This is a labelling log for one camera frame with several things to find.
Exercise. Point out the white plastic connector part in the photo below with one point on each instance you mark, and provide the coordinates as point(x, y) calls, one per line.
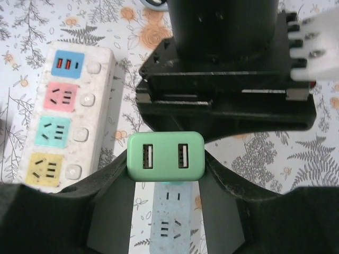
point(317, 53)

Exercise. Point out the white long power strip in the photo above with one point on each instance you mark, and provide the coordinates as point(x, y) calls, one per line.
point(98, 87)

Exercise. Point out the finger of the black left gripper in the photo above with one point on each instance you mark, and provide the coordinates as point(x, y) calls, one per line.
point(265, 119)
point(39, 225)

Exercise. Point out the light blue power strip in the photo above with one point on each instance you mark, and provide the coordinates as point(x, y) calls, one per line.
point(169, 211)

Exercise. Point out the floral tablecloth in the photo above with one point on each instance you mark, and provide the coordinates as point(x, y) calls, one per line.
point(291, 158)

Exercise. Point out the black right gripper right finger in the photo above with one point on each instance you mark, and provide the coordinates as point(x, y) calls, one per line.
point(278, 225)

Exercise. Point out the green double USB charger plug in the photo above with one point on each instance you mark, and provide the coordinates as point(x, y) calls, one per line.
point(165, 156)

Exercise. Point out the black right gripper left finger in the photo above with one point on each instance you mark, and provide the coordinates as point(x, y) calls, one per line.
point(39, 225)

